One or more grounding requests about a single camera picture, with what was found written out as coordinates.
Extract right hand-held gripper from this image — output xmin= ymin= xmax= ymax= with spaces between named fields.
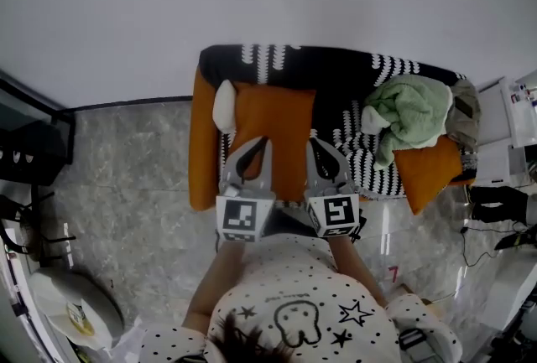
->
xmin=304 ymin=138 xmax=361 ymax=239

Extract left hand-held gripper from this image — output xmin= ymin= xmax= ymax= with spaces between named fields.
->
xmin=214 ymin=137 xmax=277 ymax=244

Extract orange cushion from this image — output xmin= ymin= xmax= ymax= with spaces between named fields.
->
xmin=393 ymin=135 xmax=465 ymax=217
xmin=229 ymin=80 xmax=317 ymax=204

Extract person's left forearm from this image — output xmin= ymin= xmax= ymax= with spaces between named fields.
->
xmin=183 ymin=241 xmax=247 ymax=328

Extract person's right forearm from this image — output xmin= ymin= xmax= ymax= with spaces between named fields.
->
xmin=326 ymin=234 xmax=388 ymax=309

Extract orange sofa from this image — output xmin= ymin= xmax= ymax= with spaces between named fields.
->
xmin=188 ymin=44 xmax=480 ymax=215

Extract person's black trousers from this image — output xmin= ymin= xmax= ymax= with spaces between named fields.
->
xmin=261 ymin=207 xmax=321 ymax=238

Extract black white patterned throw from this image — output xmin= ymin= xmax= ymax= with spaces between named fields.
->
xmin=198 ymin=43 xmax=478 ymax=204

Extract green fleece blanket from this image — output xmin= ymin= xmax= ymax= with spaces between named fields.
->
xmin=361 ymin=73 xmax=454 ymax=172

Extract person's white dotted shirt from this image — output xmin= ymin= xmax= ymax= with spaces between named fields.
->
xmin=139 ymin=232 xmax=463 ymax=363

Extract grey garment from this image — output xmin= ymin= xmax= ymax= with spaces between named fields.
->
xmin=446 ymin=78 xmax=482 ymax=156

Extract white round armchair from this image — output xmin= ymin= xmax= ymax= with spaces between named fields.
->
xmin=29 ymin=268 xmax=125 ymax=350

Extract black floor equipment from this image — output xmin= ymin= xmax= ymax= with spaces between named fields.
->
xmin=493 ymin=224 xmax=537 ymax=252

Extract yellow white booklet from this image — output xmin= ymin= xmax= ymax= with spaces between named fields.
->
xmin=66 ymin=301 xmax=96 ymax=338

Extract black glass stand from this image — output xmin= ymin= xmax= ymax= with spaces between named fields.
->
xmin=0 ymin=69 xmax=77 ymax=187

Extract black chair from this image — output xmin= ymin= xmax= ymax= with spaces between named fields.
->
xmin=0 ymin=190 xmax=77 ymax=267

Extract grey shoulder strap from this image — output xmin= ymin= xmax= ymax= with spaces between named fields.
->
xmin=398 ymin=327 xmax=434 ymax=363

